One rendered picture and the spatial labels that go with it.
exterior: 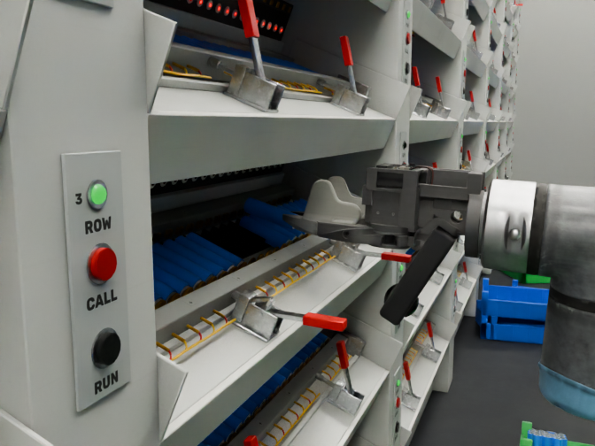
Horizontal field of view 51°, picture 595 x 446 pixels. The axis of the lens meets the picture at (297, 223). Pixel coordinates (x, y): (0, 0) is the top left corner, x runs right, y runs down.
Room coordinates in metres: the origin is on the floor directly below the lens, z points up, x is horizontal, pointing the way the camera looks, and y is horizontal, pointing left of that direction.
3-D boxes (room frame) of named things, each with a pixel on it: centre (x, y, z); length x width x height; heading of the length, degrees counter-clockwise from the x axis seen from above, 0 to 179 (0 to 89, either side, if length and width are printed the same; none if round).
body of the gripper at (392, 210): (0.64, -0.13, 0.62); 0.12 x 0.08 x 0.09; 68
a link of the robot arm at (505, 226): (0.60, -0.21, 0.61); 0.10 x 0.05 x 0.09; 158
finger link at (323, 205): (0.66, -0.02, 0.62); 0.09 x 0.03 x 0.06; 72
